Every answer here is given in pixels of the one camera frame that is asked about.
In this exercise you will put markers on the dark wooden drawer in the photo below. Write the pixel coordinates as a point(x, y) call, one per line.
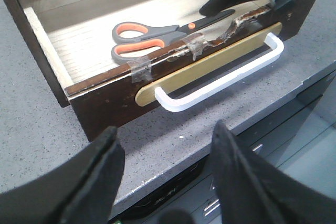
point(71, 40)

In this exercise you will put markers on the white drawer handle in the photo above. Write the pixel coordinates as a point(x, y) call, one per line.
point(177, 105)

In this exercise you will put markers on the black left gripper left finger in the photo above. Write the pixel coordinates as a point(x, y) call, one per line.
point(82, 190)

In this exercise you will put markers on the grey orange scissors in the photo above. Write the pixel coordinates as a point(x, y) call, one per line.
point(133, 36)

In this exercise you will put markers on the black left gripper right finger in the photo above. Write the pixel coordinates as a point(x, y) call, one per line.
point(250, 190)

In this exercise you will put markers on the black appliance control panel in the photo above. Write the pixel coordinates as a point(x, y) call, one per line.
point(281, 170)

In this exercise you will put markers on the brass handle backplate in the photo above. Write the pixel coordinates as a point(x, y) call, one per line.
point(200, 68)

